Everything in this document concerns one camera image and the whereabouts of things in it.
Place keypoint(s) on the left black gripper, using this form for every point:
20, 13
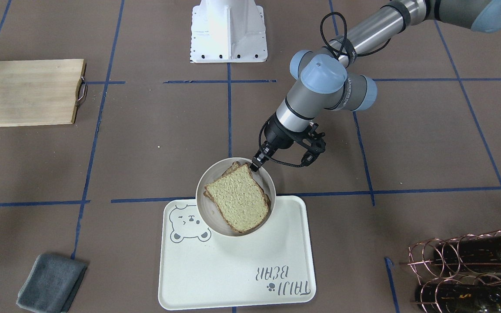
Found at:
275, 134

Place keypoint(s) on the bread slice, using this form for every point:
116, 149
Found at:
228, 174
238, 202

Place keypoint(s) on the white round plate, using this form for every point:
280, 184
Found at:
232, 199

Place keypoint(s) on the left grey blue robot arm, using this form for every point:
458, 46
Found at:
323, 80

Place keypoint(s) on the cream bear tray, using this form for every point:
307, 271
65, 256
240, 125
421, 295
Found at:
202, 268

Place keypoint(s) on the green wine bottle near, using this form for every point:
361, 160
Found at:
452, 297

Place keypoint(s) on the green wine bottle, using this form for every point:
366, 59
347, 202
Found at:
481, 255
452, 297

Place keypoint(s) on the wooden cutting board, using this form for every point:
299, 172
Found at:
41, 92

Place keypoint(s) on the grey folded cloth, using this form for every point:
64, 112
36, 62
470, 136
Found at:
52, 284

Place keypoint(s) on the green wine bottle middle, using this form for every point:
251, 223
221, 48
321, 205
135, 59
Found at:
481, 255

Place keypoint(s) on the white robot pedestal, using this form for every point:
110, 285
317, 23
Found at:
228, 31

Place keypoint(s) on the copper wire bottle rack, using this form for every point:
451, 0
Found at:
457, 275

